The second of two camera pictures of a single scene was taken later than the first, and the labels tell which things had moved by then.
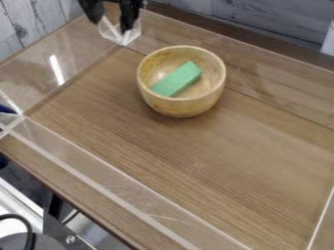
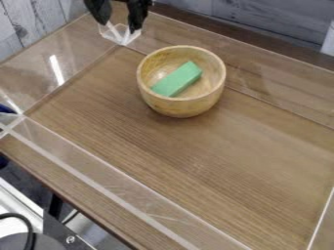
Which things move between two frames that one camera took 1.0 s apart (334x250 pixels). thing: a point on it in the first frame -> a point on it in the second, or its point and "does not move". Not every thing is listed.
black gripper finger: x=92 y=9 -> x=100 y=10
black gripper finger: x=130 y=12 -> x=138 y=14
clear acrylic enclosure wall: x=191 y=140 does not move
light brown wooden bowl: x=198 y=97 does not move
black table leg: x=55 y=207 does not move
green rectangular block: x=176 y=79 does not move
